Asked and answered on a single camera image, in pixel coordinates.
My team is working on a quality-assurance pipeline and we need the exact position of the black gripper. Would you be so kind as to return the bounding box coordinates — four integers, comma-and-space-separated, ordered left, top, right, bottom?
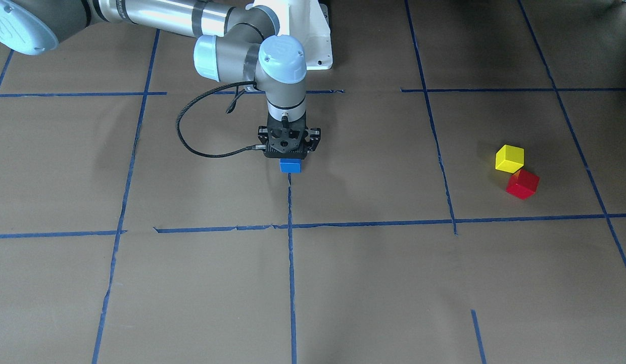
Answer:
258, 121, 321, 160

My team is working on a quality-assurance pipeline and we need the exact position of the blue cube block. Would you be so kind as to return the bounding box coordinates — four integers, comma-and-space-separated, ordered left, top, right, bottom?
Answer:
279, 158, 303, 173

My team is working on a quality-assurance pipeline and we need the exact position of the yellow cube block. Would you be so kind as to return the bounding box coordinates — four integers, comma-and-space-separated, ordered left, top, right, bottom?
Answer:
495, 145, 525, 173

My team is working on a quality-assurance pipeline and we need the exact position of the red cube block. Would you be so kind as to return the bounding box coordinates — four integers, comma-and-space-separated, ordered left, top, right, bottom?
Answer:
505, 169, 541, 200

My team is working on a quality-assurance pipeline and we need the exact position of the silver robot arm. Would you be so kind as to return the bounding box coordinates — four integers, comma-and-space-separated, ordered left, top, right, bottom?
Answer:
0, 1, 333, 160

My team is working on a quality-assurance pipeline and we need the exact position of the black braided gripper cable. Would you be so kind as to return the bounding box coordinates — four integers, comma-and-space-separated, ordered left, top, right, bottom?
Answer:
176, 81, 268, 158

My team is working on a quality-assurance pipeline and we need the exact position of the white pedestal column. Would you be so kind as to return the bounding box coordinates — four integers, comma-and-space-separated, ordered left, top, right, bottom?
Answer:
245, 0, 334, 71

